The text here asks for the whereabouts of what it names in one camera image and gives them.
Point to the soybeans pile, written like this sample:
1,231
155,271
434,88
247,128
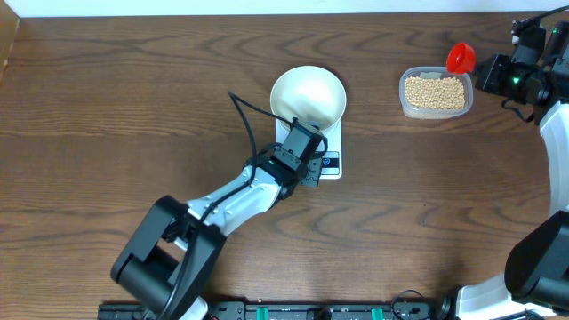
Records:
441,93

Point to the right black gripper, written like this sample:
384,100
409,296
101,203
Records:
489,80

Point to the red plastic measuring scoop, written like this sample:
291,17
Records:
461,59

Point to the clear plastic container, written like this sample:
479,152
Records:
436,114

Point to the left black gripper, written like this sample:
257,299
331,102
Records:
312,164

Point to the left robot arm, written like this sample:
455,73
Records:
169,258

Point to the cardboard panel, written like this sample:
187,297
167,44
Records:
9,24

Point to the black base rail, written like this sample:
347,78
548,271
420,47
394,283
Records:
236,310

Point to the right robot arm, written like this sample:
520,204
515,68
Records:
534,283

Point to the white digital kitchen scale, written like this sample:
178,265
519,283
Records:
332,160

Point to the white round bowl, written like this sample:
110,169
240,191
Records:
310,93

